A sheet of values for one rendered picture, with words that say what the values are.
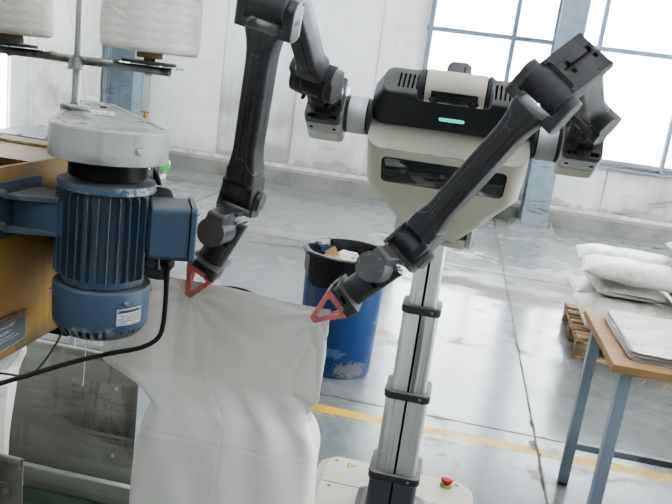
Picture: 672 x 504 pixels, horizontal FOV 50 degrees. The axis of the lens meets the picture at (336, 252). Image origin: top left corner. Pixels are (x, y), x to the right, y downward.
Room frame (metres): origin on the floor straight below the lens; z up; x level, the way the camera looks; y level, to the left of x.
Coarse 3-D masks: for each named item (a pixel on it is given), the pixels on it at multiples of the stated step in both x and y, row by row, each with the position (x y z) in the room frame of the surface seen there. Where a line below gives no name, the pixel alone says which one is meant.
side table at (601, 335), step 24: (600, 312) 2.79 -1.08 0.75; (600, 336) 2.48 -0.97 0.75; (624, 360) 2.26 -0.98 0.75; (624, 384) 2.23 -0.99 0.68; (576, 408) 2.74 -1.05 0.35; (624, 408) 2.23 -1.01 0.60; (576, 432) 2.74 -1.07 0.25; (600, 456) 2.23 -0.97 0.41; (624, 456) 2.72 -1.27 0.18; (648, 456) 2.72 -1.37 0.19; (600, 480) 2.23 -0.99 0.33
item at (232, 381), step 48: (192, 288) 1.45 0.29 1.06; (144, 336) 1.42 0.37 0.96; (192, 336) 1.45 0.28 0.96; (240, 336) 1.41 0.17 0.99; (288, 336) 1.39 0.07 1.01; (144, 384) 1.41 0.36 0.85; (192, 384) 1.43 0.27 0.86; (240, 384) 1.41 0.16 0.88; (288, 384) 1.39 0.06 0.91; (144, 432) 1.39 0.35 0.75; (192, 432) 1.36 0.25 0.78; (240, 432) 1.36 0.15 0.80; (288, 432) 1.37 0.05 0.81; (144, 480) 1.38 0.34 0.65; (192, 480) 1.36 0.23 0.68; (240, 480) 1.34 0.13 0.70; (288, 480) 1.34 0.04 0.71
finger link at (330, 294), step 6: (336, 282) 1.37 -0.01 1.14; (330, 288) 1.36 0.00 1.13; (330, 294) 1.35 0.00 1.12; (336, 294) 1.35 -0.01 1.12; (324, 300) 1.36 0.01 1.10; (336, 300) 1.35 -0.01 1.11; (342, 300) 1.36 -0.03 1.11; (318, 306) 1.37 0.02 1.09; (336, 306) 1.36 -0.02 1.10; (342, 306) 1.35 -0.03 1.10; (318, 312) 1.37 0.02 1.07; (342, 312) 1.35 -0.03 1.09; (312, 318) 1.38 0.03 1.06; (318, 318) 1.37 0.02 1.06; (324, 318) 1.37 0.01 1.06; (330, 318) 1.36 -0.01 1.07; (336, 318) 1.36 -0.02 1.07; (342, 318) 1.35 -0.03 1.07
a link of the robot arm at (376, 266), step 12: (384, 240) 1.37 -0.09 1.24; (372, 252) 1.29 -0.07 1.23; (384, 252) 1.28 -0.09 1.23; (396, 252) 1.35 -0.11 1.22; (432, 252) 1.35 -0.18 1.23; (360, 264) 1.29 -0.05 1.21; (372, 264) 1.28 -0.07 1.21; (384, 264) 1.27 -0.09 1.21; (408, 264) 1.35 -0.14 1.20; (420, 264) 1.33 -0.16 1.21; (360, 276) 1.28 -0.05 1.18; (372, 276) 1.27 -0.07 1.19; (384, 276) 1.29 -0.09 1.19
